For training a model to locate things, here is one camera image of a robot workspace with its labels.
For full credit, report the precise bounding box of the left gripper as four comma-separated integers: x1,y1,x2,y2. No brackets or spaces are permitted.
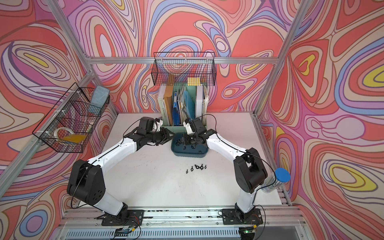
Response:
145,126,176,146

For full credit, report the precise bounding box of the teal plastic storage tray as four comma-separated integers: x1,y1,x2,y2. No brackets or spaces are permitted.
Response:
171,133,209,158

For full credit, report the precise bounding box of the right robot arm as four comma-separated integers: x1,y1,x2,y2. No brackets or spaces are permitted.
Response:
183,130,268,223

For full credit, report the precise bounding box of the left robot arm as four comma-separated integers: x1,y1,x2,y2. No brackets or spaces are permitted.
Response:
67,127,175,226

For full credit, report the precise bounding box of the blue folder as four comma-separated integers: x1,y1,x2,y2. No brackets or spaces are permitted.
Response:
172,100,181,126

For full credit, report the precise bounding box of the mint green file organizer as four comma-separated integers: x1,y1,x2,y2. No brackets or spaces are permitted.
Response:
158,85,209,134

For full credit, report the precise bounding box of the brown folder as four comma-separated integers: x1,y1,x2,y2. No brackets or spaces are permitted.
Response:
164,85,174,126

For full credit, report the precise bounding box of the white binder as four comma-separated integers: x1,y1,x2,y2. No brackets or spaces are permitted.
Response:
195,85,204,118

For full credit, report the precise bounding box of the yellow sticky note pad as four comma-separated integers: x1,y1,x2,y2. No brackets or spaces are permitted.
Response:
187,77,201,86

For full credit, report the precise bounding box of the grey blue sponge block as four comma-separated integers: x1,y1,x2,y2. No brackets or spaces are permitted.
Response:
90,86,110,108

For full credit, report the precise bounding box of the yellow pad in basket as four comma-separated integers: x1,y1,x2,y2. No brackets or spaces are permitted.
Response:
61,134,87,145

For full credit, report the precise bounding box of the blue lid clear jar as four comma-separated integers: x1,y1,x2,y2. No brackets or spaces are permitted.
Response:
262,168,291,193

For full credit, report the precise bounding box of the white tape roll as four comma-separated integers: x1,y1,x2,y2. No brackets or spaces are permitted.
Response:
54,127,74,139

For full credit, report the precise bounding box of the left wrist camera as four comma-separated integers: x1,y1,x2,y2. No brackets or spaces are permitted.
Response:
137,117,163,135

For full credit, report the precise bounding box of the black wire basket back wall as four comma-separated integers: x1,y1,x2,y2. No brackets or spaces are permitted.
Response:
151,51,217,86

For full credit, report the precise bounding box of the black wire basket wall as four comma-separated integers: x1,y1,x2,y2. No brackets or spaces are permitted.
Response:
151,51,217,86
33,83,110,153

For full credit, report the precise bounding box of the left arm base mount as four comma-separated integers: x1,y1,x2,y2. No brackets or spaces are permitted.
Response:
97,209,145,226

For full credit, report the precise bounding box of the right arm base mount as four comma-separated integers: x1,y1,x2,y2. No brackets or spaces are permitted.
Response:
221,208,264,226

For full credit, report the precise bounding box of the black wire basket left wall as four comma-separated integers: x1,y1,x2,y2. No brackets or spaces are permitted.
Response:
33,83,110,153

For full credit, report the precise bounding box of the aluminium front rail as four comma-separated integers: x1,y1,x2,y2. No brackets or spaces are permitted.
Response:
52,205,314,240

